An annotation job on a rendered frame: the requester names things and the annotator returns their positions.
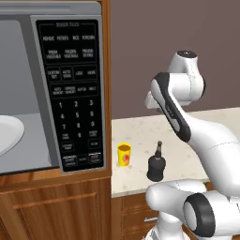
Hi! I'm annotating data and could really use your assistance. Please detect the white microwave turntable plate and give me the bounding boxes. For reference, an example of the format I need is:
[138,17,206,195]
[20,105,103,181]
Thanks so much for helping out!
[0,114,25,158]

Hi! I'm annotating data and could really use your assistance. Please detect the yellow printed cup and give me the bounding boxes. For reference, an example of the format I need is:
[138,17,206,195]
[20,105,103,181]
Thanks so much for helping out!
[117,142,132,168]

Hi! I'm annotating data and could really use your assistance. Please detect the black bottle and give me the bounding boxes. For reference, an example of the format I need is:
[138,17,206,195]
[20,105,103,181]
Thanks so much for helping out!
[146,140,167,183]

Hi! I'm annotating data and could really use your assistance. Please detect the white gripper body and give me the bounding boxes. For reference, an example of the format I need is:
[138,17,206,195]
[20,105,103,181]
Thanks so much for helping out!
[144,90,164,111]

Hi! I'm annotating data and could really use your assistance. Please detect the wooden drawer front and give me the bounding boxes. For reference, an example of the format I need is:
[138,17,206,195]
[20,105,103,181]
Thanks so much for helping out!
[122,192,150,214]
[122,209,159,234]

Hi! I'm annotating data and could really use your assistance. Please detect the wooden cabinet housing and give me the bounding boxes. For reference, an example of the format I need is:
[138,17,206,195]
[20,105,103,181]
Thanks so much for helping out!
[0,0,113,240]

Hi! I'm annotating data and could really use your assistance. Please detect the grey microwave oven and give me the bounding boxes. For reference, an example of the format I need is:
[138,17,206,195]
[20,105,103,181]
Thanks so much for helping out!
[0,1,107,176]

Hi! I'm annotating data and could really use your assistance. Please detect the wooden cupboard door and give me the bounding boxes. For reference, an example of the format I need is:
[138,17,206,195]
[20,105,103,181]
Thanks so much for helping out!
[0,176,113,240]

